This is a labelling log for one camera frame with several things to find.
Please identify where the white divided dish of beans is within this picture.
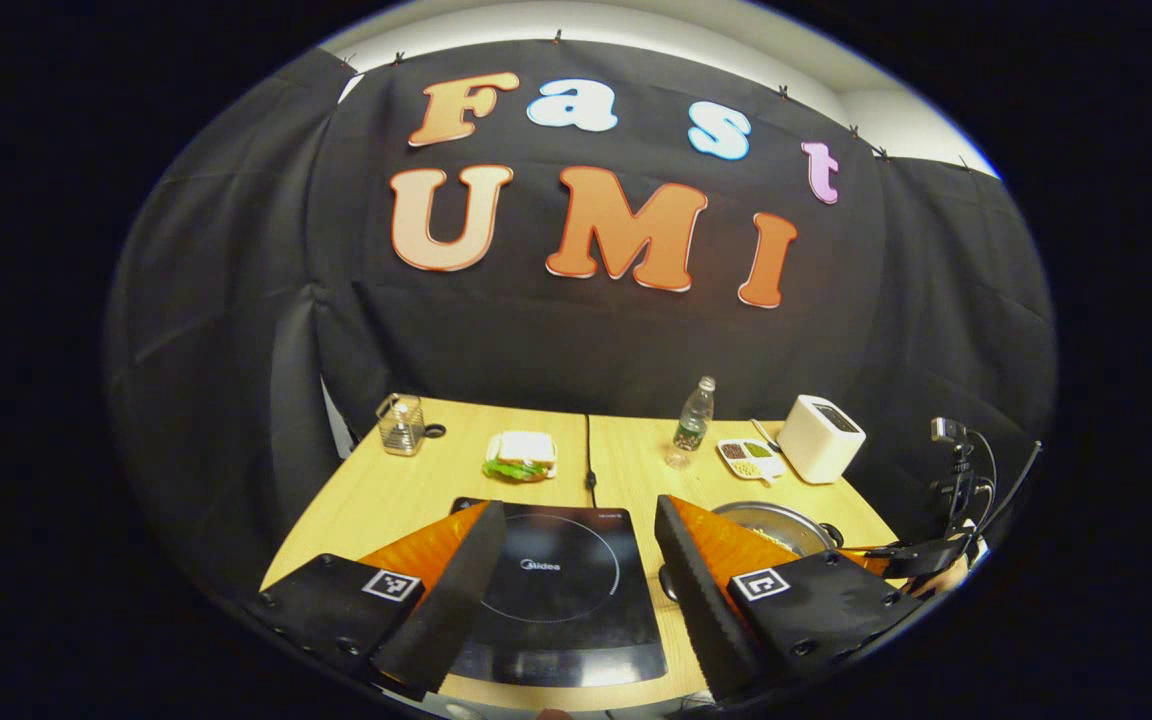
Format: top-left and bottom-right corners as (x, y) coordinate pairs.
(715, 437), (788, 487)

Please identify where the black induction cooktop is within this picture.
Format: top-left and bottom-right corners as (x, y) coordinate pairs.
(440, 497), (668, 690)

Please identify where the steel pot with black handles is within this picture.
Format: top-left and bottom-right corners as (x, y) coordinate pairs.
(658, 501), (846, 603)

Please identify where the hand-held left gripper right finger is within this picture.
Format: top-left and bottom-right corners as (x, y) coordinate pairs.
(653, 494), (928, 702)

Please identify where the black backdrop cloth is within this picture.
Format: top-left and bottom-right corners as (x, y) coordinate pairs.
(104, 38), (1059, 606)

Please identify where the white toaster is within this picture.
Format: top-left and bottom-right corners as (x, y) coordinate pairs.
(777, 394), (868, 486)

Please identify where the small glass holder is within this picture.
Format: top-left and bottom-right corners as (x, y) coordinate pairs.
(375, 393), (428, 458)

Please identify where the small camera on black stand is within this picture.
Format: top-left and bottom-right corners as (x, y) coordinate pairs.
(928, 416), (998, 542)

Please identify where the sandwich on white plate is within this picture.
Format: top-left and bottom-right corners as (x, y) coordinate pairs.
(482, 430), (560, 484)

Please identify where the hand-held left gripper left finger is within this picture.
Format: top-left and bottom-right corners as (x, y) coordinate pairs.
(246, 500), (508, 702)

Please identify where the pile of yellow soybeans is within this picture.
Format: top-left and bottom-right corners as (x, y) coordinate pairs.
(734, 514), (809, 553)

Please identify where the clear plastic water bottle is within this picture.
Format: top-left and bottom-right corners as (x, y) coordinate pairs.
(665, 375), (718, 470)

